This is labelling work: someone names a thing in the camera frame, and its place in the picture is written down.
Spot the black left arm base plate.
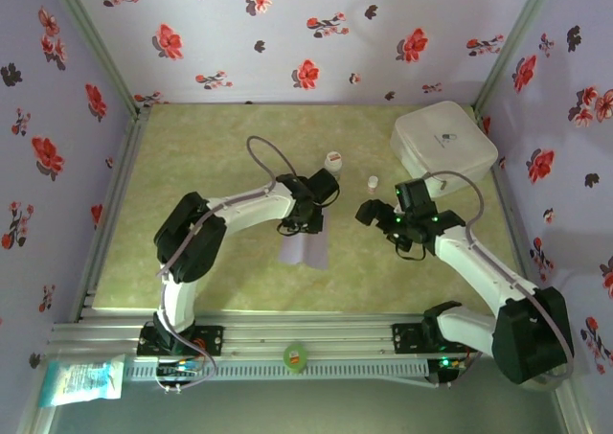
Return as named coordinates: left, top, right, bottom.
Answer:
left=137, top=325, right=225, bottom=357

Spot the lilac cloth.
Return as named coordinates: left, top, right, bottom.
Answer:
left=278, top=203, right=331, bottom=270

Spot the lilac left arm cable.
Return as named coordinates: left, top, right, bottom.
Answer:
left=153, top=135, right=301, bottom=395

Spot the grey slotted cable duct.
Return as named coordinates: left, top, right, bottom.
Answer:
left=123, top=358, right=431, bottom=383

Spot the green round sticker roll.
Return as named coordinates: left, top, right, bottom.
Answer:
left=282, top=341, right=308, bottom=374

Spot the white pill bottle orange label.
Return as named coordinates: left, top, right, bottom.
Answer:
left=324, top=150, right=344, bottom=182

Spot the small circuit board with wires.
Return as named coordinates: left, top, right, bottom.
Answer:
left=438, top=355, right=468, bottom=373
left=155, top=356, right=205, bottom=380

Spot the translucent white plastic storage box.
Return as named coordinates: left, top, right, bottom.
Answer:
left=388, top=100, right=500, bottom=199

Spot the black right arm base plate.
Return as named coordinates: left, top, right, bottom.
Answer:
left=391, top=322, right=479, bottom=354

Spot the long aluminium mounting rail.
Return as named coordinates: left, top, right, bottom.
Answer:
left=47, top=310, right=579, bottom=358

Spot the blue wet wipes packet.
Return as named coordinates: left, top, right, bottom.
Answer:
left=38, top=354, right=126, bottom=409

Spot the aluminium side rail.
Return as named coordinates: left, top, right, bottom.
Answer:
left=70, top=105, right=153, bottom=324
left=473, top=107, right=552, bottom=319

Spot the aluminium corner post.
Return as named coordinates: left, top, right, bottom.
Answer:
left=555, top=356, right=598, bottom=434
left=472, top=0, right=560, bottom=113
left=43, top=0, right=146, bottom=115
left=13, top=385, right=61, bottom=434

